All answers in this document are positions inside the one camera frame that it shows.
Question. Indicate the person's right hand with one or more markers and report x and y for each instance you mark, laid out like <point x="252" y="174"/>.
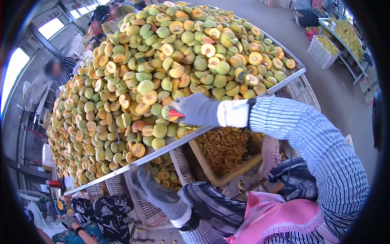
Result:
<point x="201" y="109"/>

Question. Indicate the person's body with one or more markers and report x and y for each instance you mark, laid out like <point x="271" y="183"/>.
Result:
<point x="283" y="219"/>

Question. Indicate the person's left hand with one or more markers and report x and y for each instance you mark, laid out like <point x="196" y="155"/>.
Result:
<point x="161" y="195"/>

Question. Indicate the heap of peach pits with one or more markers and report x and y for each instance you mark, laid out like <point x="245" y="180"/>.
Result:
<point x="222" y="149"/>

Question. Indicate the black wrist band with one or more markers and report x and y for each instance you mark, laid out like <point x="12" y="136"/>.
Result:
<point x="192" y="224"/>

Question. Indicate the single green peach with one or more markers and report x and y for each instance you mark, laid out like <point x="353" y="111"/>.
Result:
<point x="165" y="114"/>

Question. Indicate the grey metal knife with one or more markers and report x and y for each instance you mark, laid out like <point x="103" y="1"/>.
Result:
<point x="116" y="131"/>

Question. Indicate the white plastic crate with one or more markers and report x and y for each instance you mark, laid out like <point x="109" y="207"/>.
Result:
<point x="115" y="186"/>
<point x="146" y="210"/>
<point x="300" y="91"/>

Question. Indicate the white crate of peaches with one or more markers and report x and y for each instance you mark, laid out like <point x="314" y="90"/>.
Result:
<point x="323" y="51"/>

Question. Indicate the pile of halved peaches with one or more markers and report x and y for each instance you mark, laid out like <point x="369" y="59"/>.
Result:
<point x="152" y="61"/>

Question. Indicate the batch of pitted peach halves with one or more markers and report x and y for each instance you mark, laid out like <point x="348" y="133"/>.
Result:
<point x="164" y="175"/>

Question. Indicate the person's left fingers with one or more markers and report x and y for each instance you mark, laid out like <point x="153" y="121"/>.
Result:
<point x="138" y="178"/>

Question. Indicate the long table with peaches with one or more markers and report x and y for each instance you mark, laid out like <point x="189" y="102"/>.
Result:
<point x="350" y="39"/>

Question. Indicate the window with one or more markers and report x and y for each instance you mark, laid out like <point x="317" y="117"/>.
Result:
<point x="12" y="76"/>
<point x="82" y="10"/>
<point x="51" y="28"/>

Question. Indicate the beige plastic basket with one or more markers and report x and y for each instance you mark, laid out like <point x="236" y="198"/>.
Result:
<point x="231" y="177"/>

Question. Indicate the red cylinder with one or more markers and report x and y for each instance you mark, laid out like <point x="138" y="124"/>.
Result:
<point x="54" y="183"/>

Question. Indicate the metal sorting table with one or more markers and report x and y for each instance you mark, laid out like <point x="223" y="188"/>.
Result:
<point x="158" y="152"/>

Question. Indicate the person's right fingers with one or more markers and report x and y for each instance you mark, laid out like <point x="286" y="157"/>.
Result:
<point x="186" y="105"/>

